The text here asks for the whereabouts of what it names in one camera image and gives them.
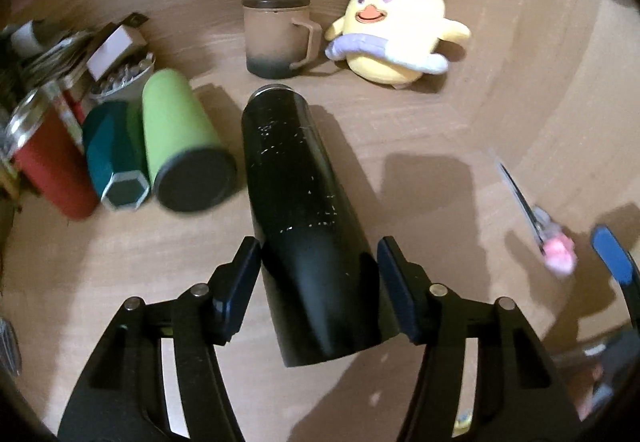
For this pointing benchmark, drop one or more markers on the beige lidded mug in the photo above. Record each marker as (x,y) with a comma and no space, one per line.
(280,37)

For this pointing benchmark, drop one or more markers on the teal hexagonal cup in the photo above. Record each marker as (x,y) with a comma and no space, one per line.
(112,135)

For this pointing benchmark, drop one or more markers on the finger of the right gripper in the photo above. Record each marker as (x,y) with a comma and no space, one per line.
(622,267)

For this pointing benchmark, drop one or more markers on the black pen with pink charm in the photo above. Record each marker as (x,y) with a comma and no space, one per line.
(556,248)

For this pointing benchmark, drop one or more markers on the small white box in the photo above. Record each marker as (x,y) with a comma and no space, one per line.
(123,42)

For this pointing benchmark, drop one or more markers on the red thermos bottle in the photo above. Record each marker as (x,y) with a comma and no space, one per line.
(42,148)

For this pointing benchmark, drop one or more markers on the black thermos tumbler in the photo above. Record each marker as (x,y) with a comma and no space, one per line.
(324,289)

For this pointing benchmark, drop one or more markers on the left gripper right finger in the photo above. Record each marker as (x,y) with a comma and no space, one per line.
(519,395)

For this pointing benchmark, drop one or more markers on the white bowl of trinkets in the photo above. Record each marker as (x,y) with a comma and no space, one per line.
(126,81)

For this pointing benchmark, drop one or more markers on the yellow chick plush toy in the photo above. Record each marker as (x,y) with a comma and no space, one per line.
(393,42)

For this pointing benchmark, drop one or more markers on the green thermos tumbler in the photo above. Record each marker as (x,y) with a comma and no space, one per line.
(190,168)

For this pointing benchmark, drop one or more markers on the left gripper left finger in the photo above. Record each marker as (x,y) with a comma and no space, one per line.
(119,395)

